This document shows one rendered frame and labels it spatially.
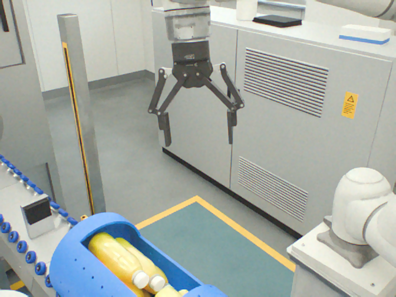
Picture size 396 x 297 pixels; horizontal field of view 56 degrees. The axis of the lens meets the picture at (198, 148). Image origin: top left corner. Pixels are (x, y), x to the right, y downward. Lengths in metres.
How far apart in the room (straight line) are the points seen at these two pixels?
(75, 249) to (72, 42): 0.83
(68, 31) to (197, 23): 0.91
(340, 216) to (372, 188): 0.14
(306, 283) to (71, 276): 0.79
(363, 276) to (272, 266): 1.50
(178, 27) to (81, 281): 0.67
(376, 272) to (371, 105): 1.12
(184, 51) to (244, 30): 1.95
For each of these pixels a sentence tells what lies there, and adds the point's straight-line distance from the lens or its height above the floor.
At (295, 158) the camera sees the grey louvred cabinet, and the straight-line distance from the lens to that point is 2.61.
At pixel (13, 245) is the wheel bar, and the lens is 1.64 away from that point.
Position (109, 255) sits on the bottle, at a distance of 1.08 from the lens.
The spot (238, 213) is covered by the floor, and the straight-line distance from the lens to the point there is 3.14.
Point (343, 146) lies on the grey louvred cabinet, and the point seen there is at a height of 0.89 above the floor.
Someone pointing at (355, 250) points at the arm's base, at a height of 1.08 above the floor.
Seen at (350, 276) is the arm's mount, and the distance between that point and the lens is 1.29.
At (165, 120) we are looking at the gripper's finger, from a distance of 0.79.
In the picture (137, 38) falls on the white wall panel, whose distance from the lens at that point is 6.15.
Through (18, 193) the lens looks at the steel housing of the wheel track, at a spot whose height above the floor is 0.93.
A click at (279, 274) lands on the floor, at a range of 2.70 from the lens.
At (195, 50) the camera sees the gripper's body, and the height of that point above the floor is 1.75.
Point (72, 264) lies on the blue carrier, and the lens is 1.09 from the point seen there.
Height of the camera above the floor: 1.93
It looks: 28 degrees down
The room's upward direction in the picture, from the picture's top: straight up
